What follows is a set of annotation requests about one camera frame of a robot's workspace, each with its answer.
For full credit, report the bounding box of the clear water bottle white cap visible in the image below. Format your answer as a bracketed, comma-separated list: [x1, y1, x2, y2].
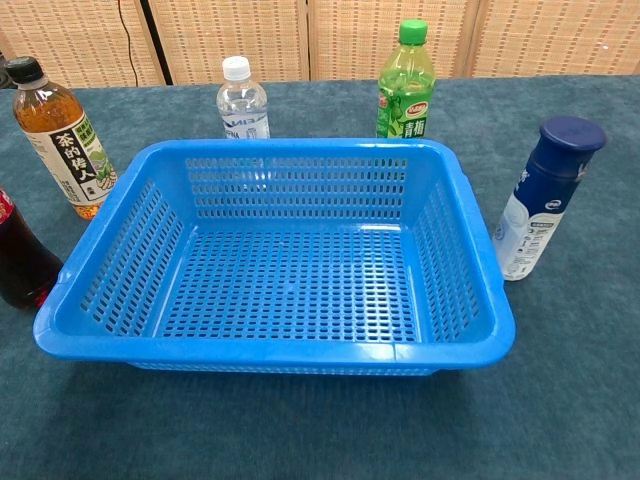
[215, 55, 271, 140]

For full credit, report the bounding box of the green drink bottle green cap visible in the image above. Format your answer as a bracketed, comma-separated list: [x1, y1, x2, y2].
[375, 18, 435, 139]

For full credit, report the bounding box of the blue white milk bottle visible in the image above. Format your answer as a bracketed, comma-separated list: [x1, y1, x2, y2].
[492, 115, 608, 282]

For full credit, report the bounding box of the amber tea bottle black cap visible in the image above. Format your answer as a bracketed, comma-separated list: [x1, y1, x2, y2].
[4, 56, 119, 221]

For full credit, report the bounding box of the cola bottle with red cap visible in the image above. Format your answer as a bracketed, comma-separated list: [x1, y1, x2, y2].
[0, 188, 65, 311]

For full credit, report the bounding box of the blue perforated plastic basket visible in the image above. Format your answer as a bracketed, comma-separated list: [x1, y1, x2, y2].
[32, 138, 516, 377]

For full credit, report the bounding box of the teal table cloth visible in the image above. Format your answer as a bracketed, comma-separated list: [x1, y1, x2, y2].
[0, 74, 640, 480]

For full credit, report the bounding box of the bamboo folding screen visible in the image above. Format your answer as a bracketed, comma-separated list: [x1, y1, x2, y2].
[0, 0, 640, 89]

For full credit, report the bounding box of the thin black hanging cable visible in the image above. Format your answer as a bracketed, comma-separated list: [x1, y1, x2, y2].
[118, 0, 141, 86]

